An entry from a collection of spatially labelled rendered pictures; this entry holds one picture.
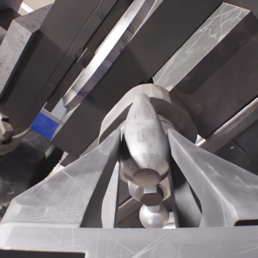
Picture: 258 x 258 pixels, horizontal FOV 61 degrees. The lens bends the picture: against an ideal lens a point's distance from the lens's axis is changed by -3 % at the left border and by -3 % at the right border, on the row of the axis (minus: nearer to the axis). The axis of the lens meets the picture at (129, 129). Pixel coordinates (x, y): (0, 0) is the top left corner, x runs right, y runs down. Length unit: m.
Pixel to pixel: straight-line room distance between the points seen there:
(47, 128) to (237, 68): 4.54
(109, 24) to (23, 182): 0.72
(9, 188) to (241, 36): 0.84
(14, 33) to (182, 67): 0.23
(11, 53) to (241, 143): 0.34
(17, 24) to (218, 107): 0.28
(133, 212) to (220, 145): 0.18
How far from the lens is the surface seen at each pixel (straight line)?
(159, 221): 0.23
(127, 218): 0.40
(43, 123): 4.65
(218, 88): 0.25
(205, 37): 0.27
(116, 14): 0.35
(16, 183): 0.93
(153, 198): 0.18
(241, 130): 0.29
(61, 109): 4.31
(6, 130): 0.75
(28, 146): 1.06
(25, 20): 0.38
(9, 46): 0.38
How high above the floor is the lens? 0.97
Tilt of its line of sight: 20 degrees down
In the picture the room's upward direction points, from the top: 56 degrees counter-clockwise
